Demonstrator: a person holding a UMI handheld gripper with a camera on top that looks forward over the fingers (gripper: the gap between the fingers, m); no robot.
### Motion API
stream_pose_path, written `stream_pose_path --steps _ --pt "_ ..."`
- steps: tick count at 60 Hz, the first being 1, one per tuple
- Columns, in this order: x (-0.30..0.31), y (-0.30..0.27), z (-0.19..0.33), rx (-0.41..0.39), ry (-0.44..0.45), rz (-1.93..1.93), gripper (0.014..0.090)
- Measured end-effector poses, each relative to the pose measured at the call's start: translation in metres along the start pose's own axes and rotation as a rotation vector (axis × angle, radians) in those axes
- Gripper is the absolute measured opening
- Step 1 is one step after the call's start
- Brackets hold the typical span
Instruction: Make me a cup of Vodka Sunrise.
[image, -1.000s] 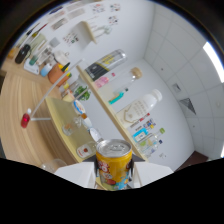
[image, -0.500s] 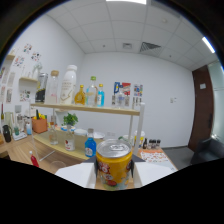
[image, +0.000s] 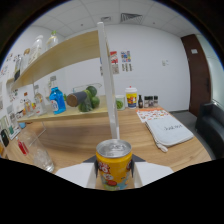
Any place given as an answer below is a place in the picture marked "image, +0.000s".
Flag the yellow cartoon drink can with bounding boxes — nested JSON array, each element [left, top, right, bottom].
[[95, 138, 133, 191]]

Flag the glass bottle green cap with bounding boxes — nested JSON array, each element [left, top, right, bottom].
[[44, 30, 60, 51]]

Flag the yellow white cup red lid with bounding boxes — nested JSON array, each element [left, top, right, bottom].
[[125, 85, 139, 109]]

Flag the clear drinking glass with ice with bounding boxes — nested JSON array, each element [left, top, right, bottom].
[[18, 129, 56, 174]]

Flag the orange printed paper sheet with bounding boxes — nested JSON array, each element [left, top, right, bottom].
[[136, 107, 170, 123]]

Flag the dark spice jars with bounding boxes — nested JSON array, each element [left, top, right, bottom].
[[137, 94, 160, 109]]

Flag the black armchair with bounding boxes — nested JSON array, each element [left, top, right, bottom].
[[194, 101, 224, 158]]

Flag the dark cylinder tool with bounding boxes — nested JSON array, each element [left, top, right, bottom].
[[65, 91, 88, 108]]

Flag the blue liquid bottle silver cap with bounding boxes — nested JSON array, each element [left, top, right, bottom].
[[49, 75, 67, 115]]

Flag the green mug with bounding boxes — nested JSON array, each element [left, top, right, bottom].
[[114, 94, 127, 111]]

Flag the green limes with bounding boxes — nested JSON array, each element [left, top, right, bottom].
[[78, 85, 101, 113]]

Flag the clear bottle red label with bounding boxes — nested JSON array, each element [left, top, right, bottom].
[[33, 84, 48, 116]]

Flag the brown door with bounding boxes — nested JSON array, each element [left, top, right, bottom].
[[180, 33, 213, 118]]

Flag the multicolour poster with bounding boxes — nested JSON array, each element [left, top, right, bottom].
[[120, 50, 132, 64]]

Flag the tall black yellow can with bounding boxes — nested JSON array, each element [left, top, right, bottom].
[[13, 56, 22, 82]]

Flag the red poster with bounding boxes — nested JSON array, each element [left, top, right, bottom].
[[109, 50, 120, 65]]

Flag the glass jar cork lid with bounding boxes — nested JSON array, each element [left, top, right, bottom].
[[20, 48, 32, 74]]

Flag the large white milk bottle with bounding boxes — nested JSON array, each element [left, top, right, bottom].
[[29, 34, 45, 65]]

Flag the ceiling air vent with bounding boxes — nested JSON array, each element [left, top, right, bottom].
[[120, 12, 144, 24]]

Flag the white frame wooden shelf rack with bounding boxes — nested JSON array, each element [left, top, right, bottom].
[[9, 21, 121, 140]]

